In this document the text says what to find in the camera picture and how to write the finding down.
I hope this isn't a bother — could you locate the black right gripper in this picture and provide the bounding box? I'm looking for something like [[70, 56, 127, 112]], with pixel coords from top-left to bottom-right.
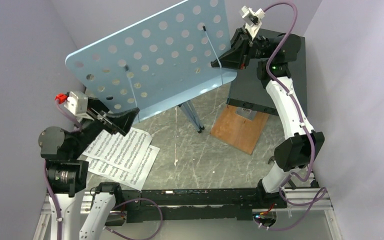
[[211, 27, 275, 70]]

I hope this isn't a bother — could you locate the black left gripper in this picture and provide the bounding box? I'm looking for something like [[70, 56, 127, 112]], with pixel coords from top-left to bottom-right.
[[69, 95, 139, 159]]

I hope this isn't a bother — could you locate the sheet music page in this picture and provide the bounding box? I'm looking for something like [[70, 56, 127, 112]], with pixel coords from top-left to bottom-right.
[[82, 128, 152, 173], [85, 144, 161, 192]]

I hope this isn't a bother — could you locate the light blue music stand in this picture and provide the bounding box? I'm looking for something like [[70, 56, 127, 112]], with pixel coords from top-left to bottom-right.
[[65, 0, 237, 121]]

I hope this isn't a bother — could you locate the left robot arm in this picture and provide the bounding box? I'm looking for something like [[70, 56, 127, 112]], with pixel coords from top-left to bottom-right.
[[37, 98, 140, 240]]

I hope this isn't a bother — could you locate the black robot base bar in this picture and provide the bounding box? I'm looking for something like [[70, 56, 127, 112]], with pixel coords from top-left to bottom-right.
[[111, 186, 287, 223]]

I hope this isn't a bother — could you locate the dark green metal rack unit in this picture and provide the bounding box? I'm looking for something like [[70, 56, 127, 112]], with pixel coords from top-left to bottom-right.
[[226, 36, 308, 116]]

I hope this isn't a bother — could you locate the small grey metal plate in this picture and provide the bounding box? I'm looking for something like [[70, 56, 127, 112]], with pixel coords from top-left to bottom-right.
[[235, 107, 257, 121]]

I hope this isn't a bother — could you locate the wooden board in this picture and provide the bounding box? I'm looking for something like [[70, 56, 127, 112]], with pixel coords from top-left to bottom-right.
[[209, 105, 269, 155]]

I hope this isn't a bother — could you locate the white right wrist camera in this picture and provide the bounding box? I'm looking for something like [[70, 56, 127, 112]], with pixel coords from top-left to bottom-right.
[[239, 5, 266, 40]]

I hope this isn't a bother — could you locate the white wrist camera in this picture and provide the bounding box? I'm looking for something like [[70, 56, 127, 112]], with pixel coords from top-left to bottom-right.
[[54, 91, 88, 118], [239, 5, 266, 40]]

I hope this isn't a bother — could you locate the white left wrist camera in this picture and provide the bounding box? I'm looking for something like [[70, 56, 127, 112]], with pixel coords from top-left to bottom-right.
[[54, 91, 88, 118]]

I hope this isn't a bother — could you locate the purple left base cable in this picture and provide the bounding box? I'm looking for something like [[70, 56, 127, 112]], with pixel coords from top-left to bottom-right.
[[104, 198, 164, 240]]

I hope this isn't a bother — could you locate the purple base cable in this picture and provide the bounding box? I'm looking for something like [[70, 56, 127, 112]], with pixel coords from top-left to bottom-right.
[[104, 198, 164, 240], [253, 187, 328, 232]]

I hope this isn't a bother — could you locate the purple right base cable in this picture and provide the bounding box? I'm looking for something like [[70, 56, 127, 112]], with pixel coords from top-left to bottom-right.
[[253, 187, 328, 232]]

